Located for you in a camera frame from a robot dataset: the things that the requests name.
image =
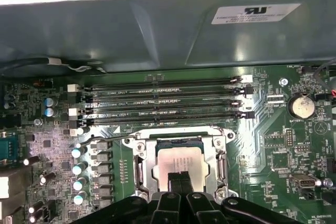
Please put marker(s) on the blue port connector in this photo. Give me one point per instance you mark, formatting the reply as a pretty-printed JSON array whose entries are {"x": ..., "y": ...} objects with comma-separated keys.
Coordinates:
[{"x": 6, "y": 148}]

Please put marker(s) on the black and grey PC case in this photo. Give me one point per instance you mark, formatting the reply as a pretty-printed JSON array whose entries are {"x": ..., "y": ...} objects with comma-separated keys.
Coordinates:
[{"x": 105, "y": 37}]

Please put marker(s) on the white certification sticker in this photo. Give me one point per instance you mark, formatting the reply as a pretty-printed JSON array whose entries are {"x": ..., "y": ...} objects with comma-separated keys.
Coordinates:
[{"x": 257, "y": 14}]

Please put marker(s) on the metal port block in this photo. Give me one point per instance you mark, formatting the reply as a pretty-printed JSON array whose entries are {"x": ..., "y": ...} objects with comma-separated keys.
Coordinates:
[{"x": 15, "y": 187}]

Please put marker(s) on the metal internal USB connector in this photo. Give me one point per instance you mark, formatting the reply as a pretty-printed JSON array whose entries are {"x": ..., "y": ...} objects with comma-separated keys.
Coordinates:
[{"x": 304, "y": 182}]

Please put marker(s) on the metal CPU socket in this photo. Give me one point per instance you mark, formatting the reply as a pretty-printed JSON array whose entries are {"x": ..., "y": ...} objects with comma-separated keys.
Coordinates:
[{"x": 140, "y": 144}]

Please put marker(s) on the blue-topped cylindrical capacitor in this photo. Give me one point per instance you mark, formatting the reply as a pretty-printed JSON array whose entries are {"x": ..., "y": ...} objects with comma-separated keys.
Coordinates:
[
  {"x": 51, "y": 111},
  {"x": 51, "y": 102},
  {"x": 80, "y": 130},
  {"x": 78, "y": 169},
  {"x": 77, "y": 152},
  {"x": 78, "y": 199},
  {"x": 78, "y": 185}
]

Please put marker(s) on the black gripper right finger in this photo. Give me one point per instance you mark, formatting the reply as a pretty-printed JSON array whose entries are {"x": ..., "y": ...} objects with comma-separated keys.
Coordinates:
[{"x": 204, "y": 211}]

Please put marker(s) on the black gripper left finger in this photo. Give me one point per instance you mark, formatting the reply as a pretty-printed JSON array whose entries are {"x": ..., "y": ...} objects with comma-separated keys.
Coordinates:
[{"x": 165, "y": 211}]

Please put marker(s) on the thin metal locking lever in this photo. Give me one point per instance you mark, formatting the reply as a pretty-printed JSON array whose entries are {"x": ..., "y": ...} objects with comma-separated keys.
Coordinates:
[{"x": 113, "y": 137}]

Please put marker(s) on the silver coin battery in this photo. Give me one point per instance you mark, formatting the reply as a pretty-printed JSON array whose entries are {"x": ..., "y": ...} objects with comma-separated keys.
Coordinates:
[{"x": 302, "y": 107}]

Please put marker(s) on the green motherboard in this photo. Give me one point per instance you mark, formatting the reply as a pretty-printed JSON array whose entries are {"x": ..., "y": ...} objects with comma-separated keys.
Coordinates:
[{"x": 262, "y": 134}]

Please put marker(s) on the silver-topped CPU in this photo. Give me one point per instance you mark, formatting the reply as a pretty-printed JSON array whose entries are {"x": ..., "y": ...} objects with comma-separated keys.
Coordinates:
[{"x": 178, "y": 155}]

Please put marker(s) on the metal socket cover frame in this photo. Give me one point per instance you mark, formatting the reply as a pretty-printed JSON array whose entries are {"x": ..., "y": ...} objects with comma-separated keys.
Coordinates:
[{"x": 151, "y": 163}]

